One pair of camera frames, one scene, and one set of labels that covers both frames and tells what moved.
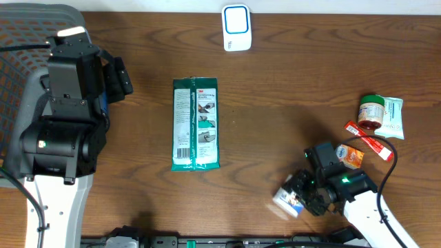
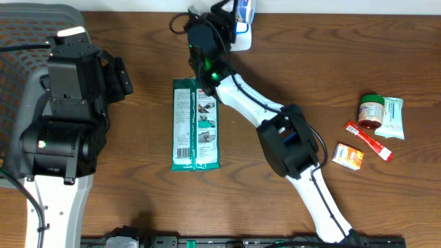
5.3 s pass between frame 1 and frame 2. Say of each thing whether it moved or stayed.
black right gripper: moved
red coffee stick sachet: stayed
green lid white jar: stayed
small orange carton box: stayed
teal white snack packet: stayed
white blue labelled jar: moved
